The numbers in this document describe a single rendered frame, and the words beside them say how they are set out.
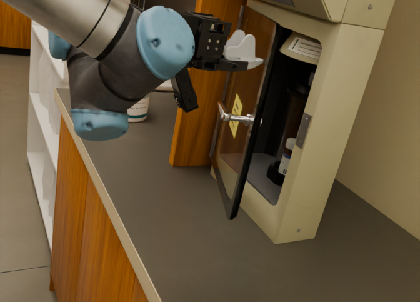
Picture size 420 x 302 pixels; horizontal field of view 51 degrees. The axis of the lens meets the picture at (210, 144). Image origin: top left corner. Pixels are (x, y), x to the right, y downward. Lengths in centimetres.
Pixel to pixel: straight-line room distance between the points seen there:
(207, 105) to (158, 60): 68
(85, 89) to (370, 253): 74
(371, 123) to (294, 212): 48
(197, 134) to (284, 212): 37
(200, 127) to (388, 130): 51
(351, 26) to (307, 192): 34
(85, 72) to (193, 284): 42
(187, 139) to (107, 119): 61
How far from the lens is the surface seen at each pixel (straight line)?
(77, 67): 63
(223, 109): 86
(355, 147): 137
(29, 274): 227
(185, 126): 116
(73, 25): 50
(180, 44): 51
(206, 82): 114
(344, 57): 86
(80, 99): 61
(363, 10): 86
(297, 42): 95
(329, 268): 97
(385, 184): 131
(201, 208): 104
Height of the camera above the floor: 146
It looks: 22 degrees down
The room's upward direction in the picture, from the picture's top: 12 degrees clockwise
